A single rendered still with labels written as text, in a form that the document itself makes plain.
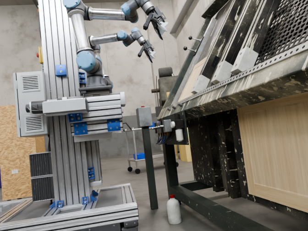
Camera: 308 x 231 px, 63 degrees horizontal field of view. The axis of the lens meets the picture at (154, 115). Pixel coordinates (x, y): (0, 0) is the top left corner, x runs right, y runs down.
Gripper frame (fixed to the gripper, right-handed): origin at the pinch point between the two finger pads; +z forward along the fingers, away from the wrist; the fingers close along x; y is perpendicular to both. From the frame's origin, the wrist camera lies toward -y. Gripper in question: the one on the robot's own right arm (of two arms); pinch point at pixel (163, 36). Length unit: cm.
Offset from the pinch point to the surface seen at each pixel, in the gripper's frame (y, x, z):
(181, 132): -25, 7, 61
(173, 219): -63, 25, 112
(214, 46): 25.6, -2.3, 24.5
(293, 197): -12, -53, 108
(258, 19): 24, -53, 30
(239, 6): 60, 0, 9
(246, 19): 35, -32, 24
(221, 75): 1, -34, 43
